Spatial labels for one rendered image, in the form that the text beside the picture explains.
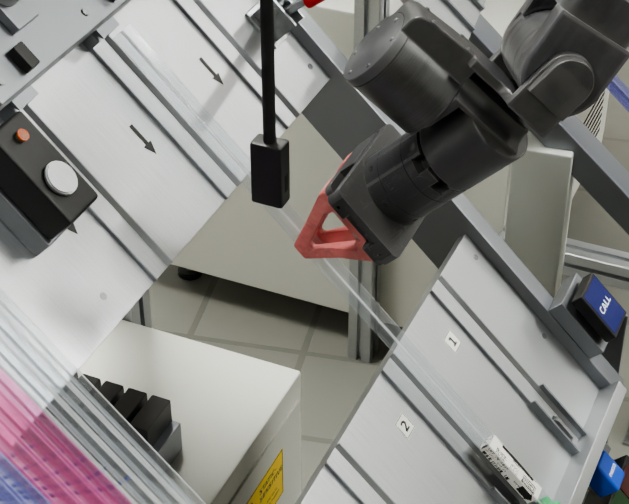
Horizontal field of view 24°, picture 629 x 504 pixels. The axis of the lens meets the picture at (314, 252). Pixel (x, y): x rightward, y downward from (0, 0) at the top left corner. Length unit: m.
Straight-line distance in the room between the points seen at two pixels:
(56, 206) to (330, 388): 1.50
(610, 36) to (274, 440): 0.64
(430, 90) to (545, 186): 0.54
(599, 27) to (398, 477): 0.37
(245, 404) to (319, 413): 0.91
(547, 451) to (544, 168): 0.34
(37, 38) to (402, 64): 0.24
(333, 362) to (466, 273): 1.20
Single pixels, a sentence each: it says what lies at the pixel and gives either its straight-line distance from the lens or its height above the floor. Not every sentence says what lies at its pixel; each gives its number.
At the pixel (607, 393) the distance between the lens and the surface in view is 1.32.
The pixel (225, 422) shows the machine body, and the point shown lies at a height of 0.62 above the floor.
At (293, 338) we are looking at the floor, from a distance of 2.49.
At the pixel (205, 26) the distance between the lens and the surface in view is 1.18.
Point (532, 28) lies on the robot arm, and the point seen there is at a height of 1.14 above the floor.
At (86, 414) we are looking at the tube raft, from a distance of 0.93.
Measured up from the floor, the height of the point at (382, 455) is 0.83.
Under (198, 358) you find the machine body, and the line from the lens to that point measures 1.50.
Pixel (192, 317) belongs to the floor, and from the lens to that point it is 2.54.
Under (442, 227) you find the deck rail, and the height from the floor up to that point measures 0.85.
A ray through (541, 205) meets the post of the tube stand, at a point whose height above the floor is 0.76.
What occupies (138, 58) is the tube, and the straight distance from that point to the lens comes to 1.08.
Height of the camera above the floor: 1.59
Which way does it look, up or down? 36 degrees down
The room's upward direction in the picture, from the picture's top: straight up
